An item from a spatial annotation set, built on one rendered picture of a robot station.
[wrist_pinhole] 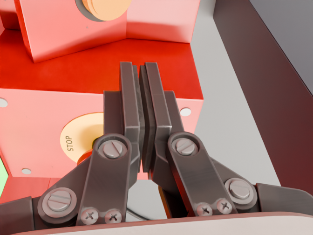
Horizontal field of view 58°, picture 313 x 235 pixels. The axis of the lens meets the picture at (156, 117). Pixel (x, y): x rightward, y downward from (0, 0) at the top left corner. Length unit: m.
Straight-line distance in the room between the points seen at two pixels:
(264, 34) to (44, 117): 0.51
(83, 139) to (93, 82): 0.05
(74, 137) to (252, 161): 1.53
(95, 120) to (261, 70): 0.48
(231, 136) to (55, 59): 1.32
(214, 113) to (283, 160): 0.82
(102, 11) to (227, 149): 1.40
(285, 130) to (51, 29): 0.43
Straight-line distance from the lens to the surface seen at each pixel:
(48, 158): 0.26
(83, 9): 0.22
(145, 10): 0.25
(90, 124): 0.22
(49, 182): 0.85
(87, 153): 0.21
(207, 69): 1.17
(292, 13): 0.72
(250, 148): 1.61
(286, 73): 0.55
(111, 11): 0.22
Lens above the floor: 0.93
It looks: 45 degrees down
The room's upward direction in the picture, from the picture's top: 176 degrees clockwise
